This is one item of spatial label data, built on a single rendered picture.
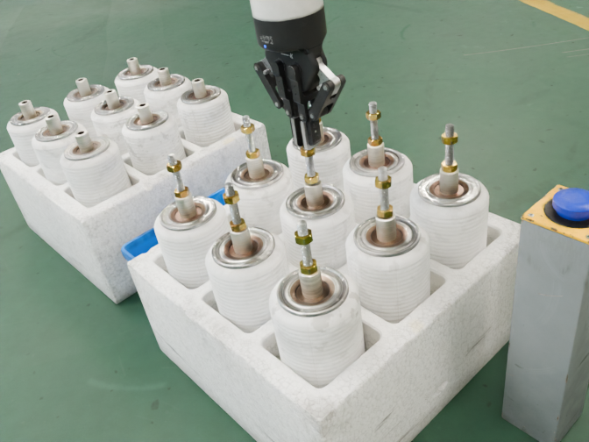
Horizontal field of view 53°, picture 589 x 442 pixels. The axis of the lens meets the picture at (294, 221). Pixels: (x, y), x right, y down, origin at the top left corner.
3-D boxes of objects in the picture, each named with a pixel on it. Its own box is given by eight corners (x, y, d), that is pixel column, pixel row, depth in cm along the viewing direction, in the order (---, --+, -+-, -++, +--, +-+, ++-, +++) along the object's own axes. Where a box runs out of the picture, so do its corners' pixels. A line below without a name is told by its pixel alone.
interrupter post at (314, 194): (302, 203, 76) (299, 181, 74) (319, 196, 77) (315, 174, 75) (311, 211, 74) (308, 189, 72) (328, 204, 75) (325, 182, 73)
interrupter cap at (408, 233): (428, 253, 64) (428, 247, 64) (360, 264, 65) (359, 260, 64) (410, 214, 71) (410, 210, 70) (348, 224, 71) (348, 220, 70)
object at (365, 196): (393, 293, 86) (386, 188, 75) (340, 270, 91) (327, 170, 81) (427, 257, 91) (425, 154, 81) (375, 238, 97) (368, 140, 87)
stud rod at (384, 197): (389, 228, 66) (386, 170, 62) (380, 228, 66) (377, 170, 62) (390, 223, 67) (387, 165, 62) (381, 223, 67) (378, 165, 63)
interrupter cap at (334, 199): (276, 202, 77) (275, 197, 77) (326, 181, 79) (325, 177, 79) (303, 229, 71) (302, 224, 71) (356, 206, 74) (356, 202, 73)
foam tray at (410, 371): (333, 230, 112) (322, 146, 102) (522, 326, 86) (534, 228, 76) (159, 350, 93) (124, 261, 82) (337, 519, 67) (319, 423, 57)
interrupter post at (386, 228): (399, 243, 67) (398, 218, 65) (379, 246, 67) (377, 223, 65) (394, 230, 69) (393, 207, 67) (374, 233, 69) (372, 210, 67)
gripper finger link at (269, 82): (272, 53, 69) (300, 95, 69) (266, 61, 71) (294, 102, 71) (254, 61, 68) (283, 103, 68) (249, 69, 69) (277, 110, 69)
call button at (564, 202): (564, 199, 59) (566, 181, 58) (604, 213, 56) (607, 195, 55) (542, 217, 57) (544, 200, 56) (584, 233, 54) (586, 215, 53)
